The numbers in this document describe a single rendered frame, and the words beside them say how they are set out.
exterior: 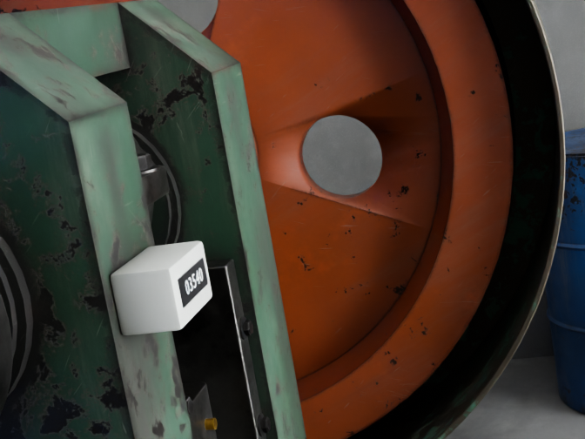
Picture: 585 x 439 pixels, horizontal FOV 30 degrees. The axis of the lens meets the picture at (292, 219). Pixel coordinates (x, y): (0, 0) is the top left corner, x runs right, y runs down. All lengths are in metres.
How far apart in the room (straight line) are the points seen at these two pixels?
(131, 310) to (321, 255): 0.56
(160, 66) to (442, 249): 0.38
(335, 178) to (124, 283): 3.57
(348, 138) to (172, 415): 3.47
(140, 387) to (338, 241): 0.54
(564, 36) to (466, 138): 2.98
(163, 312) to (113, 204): 0.08
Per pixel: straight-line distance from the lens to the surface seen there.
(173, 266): 0.66
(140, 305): 0.67
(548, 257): 1.11
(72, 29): 0.85
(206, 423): 0.94
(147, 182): 0.83
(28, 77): 0.68
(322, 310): 1.23
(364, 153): 4.19
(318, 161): 4.22
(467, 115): 1.12
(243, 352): 0.95
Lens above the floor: 1.47
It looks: 11 degrees down
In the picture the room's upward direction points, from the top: 10 degrees counter-clockwise
